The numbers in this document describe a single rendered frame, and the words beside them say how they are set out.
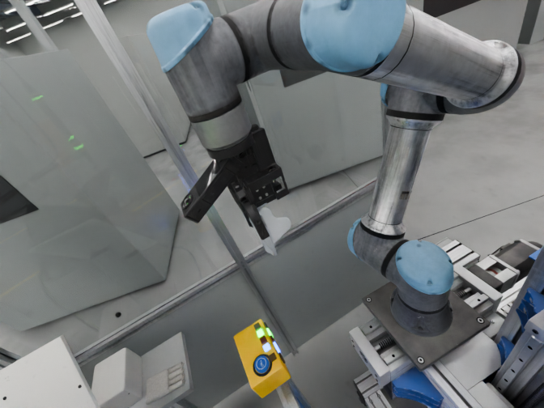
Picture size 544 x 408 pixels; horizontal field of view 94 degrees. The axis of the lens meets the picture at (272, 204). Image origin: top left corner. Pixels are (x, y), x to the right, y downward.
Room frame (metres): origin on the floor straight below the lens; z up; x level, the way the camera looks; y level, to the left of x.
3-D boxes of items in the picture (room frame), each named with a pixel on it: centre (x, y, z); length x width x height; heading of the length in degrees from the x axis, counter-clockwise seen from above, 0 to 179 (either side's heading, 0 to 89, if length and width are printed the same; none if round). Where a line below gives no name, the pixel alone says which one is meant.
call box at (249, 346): (0.37, 0.20, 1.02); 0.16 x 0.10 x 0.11; 13
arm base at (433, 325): (0.32, -0.28, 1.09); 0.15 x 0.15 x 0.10
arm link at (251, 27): (0.38, -0.08, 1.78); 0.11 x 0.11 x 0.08; 19
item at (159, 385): (0.48, 0.61, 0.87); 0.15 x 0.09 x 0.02; 97
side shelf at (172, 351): (0.51, 0.72, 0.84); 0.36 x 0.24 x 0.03; 103
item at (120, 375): (0.52, 0.80, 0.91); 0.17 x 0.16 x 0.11; 13
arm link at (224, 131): (0.36, 0.02, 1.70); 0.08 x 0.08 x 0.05
